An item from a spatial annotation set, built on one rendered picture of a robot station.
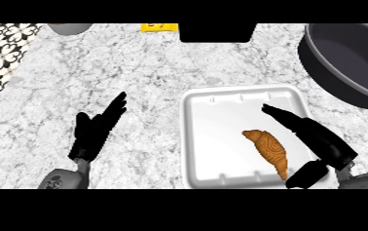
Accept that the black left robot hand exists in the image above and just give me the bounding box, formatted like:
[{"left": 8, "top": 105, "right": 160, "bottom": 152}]
[{"left": 68, "top": 91, "right": 130, "bottom": 163}]

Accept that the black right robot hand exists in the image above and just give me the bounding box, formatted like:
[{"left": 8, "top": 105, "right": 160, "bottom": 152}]
[{"left": 261, "top": 103, "right": 360, "bottom": 189}]

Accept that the brown croissant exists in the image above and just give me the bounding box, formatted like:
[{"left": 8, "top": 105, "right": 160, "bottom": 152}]
[{"left": 242, "top": 129, "right": 291, "bottom": 181}]

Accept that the white foam tray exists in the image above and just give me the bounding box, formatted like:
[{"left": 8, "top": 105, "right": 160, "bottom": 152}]
[{"left": 180, "top": 84, "right": 333, "bottom": 189}]

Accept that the dark grey pot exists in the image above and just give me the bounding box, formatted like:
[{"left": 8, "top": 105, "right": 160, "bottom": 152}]
[{"left": 296, "top": 23, "right": 368, "bottom": 109}]

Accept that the black and white patterned cloth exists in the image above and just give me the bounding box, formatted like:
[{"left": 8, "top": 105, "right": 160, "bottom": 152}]
[{"left": 0, "top": 23, "right": 46, "bottom": 93}]

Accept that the grey round bowl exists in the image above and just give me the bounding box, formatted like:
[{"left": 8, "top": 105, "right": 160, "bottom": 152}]
[{"left": 48, "top": 23, "right": 95, "bottom": 36}]

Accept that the yellow packet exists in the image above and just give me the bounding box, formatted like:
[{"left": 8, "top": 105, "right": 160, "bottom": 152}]
[{"left": 140, "top": 23, "right": 180, "bottom": 34}]

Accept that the black block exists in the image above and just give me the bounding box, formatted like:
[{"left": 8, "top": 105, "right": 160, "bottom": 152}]
[{"left": 179, "top": 23, "right": 260, "bottom": 44}]

